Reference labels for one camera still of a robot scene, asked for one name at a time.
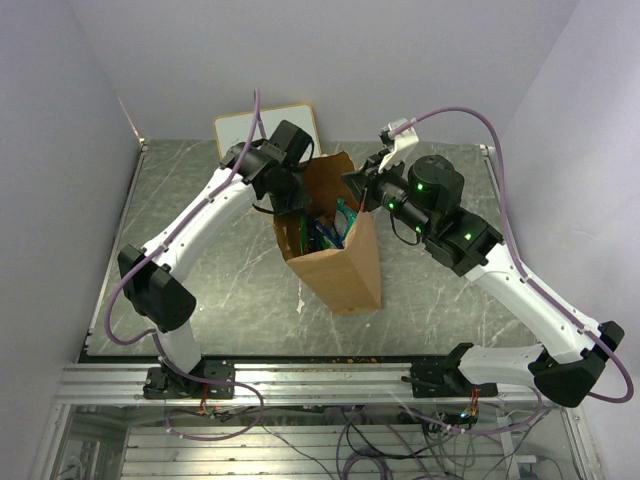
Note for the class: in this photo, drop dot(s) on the green Chuba cassava chips bag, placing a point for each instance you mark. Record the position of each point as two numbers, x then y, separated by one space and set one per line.
304 234

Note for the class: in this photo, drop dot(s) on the small whiteboard yellow frame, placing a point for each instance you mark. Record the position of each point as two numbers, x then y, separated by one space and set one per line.
234 128

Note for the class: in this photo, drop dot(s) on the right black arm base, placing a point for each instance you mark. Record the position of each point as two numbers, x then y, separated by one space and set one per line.
431 380

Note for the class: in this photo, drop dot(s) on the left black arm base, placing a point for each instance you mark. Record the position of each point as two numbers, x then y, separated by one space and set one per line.
162 383

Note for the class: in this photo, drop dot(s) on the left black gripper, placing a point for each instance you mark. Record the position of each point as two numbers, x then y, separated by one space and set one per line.
296 204

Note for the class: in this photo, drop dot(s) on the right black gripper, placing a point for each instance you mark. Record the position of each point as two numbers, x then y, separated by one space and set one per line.
366 181

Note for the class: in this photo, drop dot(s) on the aluminium rail frame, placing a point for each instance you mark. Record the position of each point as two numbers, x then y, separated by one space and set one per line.
340 418

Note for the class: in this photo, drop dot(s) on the brown paper bag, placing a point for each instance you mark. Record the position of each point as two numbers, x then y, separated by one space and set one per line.
347 280

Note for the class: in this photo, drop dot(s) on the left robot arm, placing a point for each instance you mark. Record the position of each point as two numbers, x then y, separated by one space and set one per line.
153 276

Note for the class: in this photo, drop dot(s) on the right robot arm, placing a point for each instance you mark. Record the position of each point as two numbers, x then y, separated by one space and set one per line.
571 351

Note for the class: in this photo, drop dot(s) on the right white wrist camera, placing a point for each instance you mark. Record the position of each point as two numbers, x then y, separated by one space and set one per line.
399 138

